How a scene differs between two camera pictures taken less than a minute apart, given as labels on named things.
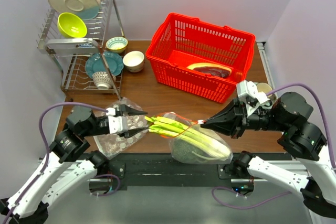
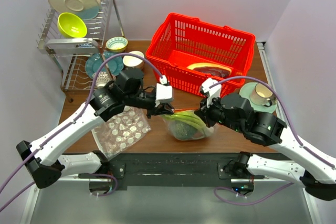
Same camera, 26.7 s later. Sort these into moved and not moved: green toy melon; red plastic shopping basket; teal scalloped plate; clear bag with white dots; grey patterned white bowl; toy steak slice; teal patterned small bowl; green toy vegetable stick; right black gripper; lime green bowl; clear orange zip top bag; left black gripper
Moved: green toy vegetable stick; clear orange zip top bag; left black gripper; green toy melon; right black gripper
Not moved: teal patterned small bowl; red plastic shopping basket; teal scalloped plate; toy steak slice; clear bag with white dots; lime green bowl; grey patterned white bowl
